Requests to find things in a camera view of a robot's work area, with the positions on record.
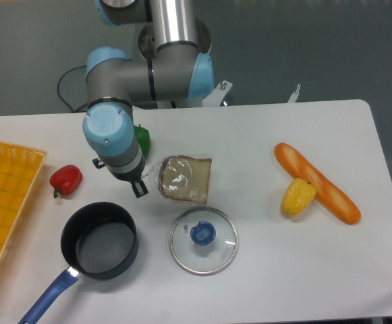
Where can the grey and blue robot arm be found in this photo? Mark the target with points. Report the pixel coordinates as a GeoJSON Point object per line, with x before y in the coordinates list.
{"type": "Point", "coordinates": [115, 83]}

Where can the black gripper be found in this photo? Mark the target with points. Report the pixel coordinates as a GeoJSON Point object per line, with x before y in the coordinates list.
{"type": "Point", "coordinates": [126, 171]}

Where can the green bell pepper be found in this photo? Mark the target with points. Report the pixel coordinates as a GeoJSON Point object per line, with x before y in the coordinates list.
{"type": "Point", "coordinates": [143, 137]}

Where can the yellow plastic basket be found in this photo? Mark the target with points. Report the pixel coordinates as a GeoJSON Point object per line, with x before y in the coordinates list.
{"type": "Point", "coordinates": [19, 168]}

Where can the glass lid with blue knob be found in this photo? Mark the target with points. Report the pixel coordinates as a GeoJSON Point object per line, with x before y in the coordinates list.
{"type": "Point", "coordinates": [203, 241]}

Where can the red bell pepper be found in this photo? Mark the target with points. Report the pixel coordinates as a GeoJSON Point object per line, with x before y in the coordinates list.
{"type": "Point", "coordinates": [66, 180]}

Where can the bagged toast slice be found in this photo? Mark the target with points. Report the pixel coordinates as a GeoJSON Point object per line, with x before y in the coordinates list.
{"type": "Point", "coordinates": [181, 178]}

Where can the yellow bell pepper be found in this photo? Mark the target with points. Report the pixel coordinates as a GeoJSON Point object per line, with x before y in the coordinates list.
{"type": "Point", "coordinates": [297, 197]}

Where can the orange baguette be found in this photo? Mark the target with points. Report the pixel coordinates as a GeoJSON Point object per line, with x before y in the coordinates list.
{"type": "Point", "coordinates": [327, 194]}

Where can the black saucepan with blue handle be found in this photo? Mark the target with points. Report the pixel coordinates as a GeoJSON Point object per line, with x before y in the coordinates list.
{"type": "Point", "coordinates": [99, 241]}

